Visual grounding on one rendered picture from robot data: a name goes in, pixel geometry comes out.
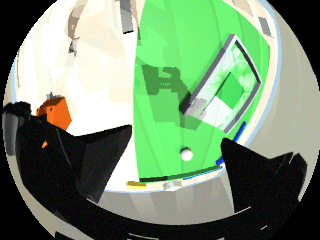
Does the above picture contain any white ball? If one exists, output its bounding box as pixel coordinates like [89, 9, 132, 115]
[180, 149, 193, 160]

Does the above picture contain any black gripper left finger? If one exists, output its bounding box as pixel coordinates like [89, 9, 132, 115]
[41, 120, 133, 204]

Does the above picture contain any yellow block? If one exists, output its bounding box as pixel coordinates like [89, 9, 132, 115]
[125, 180, 147, 191]

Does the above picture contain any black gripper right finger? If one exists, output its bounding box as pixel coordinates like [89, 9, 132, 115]
[220, 137, 293, 213]

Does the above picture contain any green putting mat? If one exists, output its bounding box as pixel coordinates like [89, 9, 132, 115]
[133, 0, 271, 179]

